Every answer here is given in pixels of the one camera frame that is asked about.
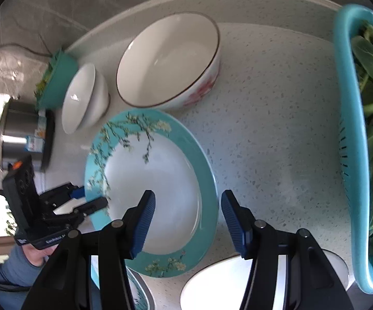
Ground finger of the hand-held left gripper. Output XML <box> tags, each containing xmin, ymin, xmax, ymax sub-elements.
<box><xmin>39</xmin><ymin>182</ymin><xmax>85</xmax><ymax>205</ymax></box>
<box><xmin>52</xmin><ymin>197</ymin><xmax>109</xmax><ymax>223</ymax></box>

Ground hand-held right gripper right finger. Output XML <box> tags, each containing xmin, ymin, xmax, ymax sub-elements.
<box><xmin>221</xmin><ymin>190</ymin><xmax>356</xmax><ymax>310</ymax></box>

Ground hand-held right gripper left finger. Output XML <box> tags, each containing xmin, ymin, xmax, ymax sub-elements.
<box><xmin>20</xmin><ymin>190</ymin><xmax>156</xmax><ymax>310</ymax></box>

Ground teal floral plate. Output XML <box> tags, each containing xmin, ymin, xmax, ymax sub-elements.
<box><xmin>84</xmin><ymin>109</ymin><xmax>219</xmax><ymax>278</ymax></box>
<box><xmin>90</xmin><ymin>255</ymin><xmax>151</xmax><ymax>310</ymax></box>

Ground plain white plate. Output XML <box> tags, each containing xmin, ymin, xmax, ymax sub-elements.
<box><xmin>179</xmin><ymin>249</ymin><xmax>350</xmax><ymax>310</ymax></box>

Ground large white red-flowered bowl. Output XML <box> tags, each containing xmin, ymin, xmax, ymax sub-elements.
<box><xmin>115</xmin><ymin>11</ymin><xmax>222</xmax><ymax>110</ymax></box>

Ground person's left hand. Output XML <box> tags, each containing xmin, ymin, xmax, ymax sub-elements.
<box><xmin>22</xmin><ymin>244</ymin><xmax>59</xmax><ymax>267</ymax></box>

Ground stainless steel cooker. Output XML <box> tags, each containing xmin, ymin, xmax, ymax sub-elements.
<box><xmin>0</xmin><ymin>97</ymin><xmax>56</xmax><ymax>172</ymax></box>

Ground small white bowl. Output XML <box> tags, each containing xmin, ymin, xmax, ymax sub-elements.
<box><xmin>61</xmin><ymin>63</ymin><xmax>97</xmax><ymax>134</ymax></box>
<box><xmin>86</xmin><ymin>69</ymin><xmax>110</xmax><ymax>128</ymax></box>

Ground small teal basket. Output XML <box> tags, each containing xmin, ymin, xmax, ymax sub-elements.
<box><xmin>35</xmin><ymin>48</ymin><xmax>79</xmax><ymax>110</ymax></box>

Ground greens in small basket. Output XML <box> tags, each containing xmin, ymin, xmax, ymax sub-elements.
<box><xmin>35</xmin><ymin>61</ymin><xmax>56</xmax><ymax>99</ymax></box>

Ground teal plastic colander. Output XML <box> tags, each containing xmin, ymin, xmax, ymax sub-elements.
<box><xmin>332</xmin><ymin>4</ymin><xmax>373</xmax><ymax>294</ymax></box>

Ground black power cable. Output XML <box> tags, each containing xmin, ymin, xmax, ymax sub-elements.
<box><xmin>0</xmin><ymin>29</ymin><xmax>53</xmax><ymax>57</ymax></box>

